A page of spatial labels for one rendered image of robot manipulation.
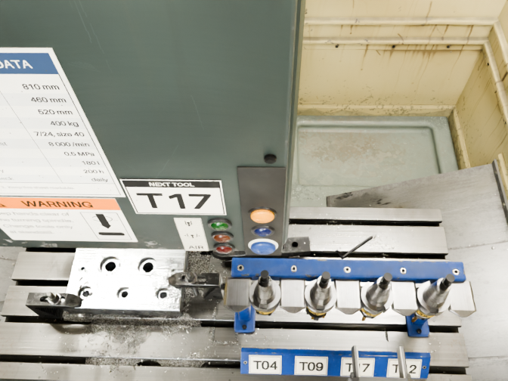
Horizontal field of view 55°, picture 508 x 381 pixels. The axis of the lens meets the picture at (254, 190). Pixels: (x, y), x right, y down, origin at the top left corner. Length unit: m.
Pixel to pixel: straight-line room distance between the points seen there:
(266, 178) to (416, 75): 1.49
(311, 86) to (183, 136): 1.49
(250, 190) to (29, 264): 1.10
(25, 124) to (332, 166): 1.56
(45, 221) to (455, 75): 1.61
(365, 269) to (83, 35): 0.79
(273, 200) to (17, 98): 0.25
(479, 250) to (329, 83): 0.79
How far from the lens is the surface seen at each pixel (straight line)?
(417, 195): 1.71
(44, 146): 0.47
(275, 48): 0.34
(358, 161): 1.95
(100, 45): 0.36
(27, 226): 0.63
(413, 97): 2.00
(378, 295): 0.97
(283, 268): 1.01
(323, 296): 0.96
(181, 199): 0.51
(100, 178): 0.50
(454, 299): 1.07
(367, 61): 1.83
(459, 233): 1.63
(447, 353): 1.37
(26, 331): 1.45
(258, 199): 0.50
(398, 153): 2.00
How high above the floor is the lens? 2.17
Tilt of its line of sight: 59 degrees down
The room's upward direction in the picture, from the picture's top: 3 degrees counter-clockwise
